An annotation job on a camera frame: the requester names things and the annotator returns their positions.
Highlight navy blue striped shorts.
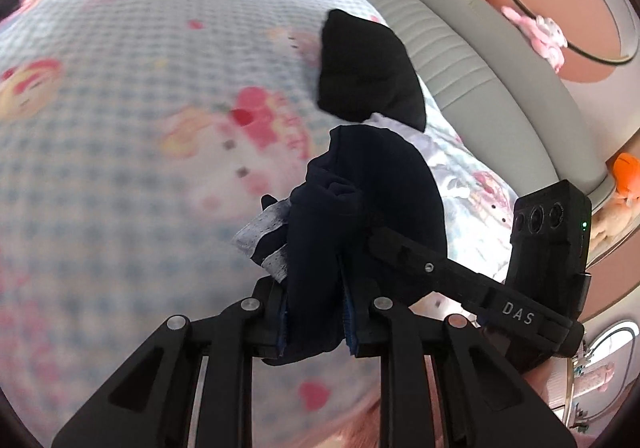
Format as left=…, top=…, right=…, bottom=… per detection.
left=232, top=125, right=448, bottom=366

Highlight person's right hand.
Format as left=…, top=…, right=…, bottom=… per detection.
left=524, top=357, right=570, bottom=409

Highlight grey upholstered headboard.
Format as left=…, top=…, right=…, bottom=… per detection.
left=367, top=0, right=615, bottom=207

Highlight pink bunny plush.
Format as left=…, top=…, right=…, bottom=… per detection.
left=500, top=6, right=568, bottom=73

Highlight black folded garment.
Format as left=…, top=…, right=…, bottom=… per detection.
left=317, top=9, right=426, bottom=131

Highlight blue checkered cartoon blanket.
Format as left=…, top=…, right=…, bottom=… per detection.
left=0, top=0, right=522, bottom=448

